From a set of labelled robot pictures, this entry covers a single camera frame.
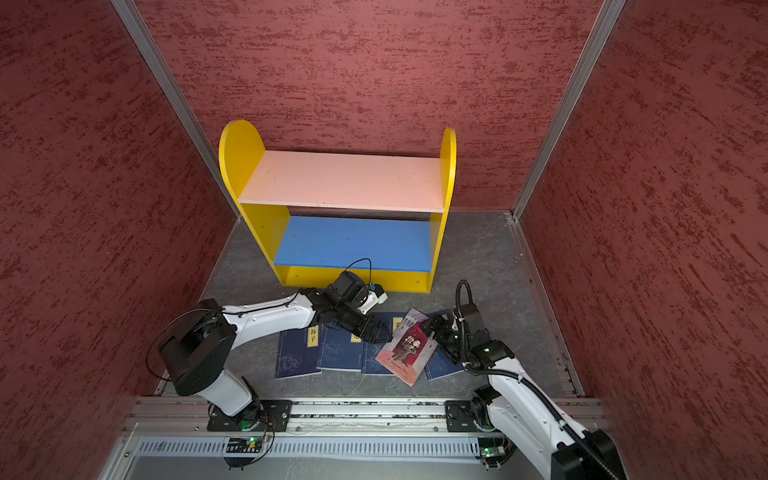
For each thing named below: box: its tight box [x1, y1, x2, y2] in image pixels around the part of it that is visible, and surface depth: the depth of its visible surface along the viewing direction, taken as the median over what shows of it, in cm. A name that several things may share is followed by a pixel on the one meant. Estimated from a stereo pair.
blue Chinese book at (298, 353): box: [275, 325, 322, 380], surface depth 85 cm
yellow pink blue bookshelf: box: [219, 120, 457, 293], surface depth 76 cm
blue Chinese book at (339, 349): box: [316, 323, 363, 372], surface depth 85 cm
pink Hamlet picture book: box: [375, 308, 438, 387], surface depth 85 cm
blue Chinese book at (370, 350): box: [362, 312, 406, 376], surface depth 84 cm
